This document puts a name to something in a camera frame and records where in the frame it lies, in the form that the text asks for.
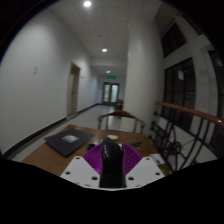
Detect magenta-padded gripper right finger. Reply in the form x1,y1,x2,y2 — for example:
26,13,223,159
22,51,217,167
121,143,166,189

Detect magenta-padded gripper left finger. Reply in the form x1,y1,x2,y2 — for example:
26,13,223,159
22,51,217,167
60,143,104,188

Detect black computer mouse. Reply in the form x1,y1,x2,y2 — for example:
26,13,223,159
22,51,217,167
98,137,128,189

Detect black closed laptop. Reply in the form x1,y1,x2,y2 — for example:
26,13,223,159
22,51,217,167
44,128,96,158

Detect black railing with wooden handrail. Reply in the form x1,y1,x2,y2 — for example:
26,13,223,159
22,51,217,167
149,100,224,173

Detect wooden armchair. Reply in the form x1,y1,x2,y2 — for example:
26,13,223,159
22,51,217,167
97,110,146,134

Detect white side door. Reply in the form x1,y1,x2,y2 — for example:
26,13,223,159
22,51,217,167
66,62,82,118

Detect glass double door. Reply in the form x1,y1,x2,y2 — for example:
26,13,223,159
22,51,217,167
101,82,120,104

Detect tall dark window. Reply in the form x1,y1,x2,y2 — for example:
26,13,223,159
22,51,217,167
163,58,198,133

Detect ceiling lights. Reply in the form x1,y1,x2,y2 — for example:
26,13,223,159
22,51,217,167
83,0,112,75

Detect dark transom window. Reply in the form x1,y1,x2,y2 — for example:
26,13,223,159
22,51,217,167
160,21,188,58

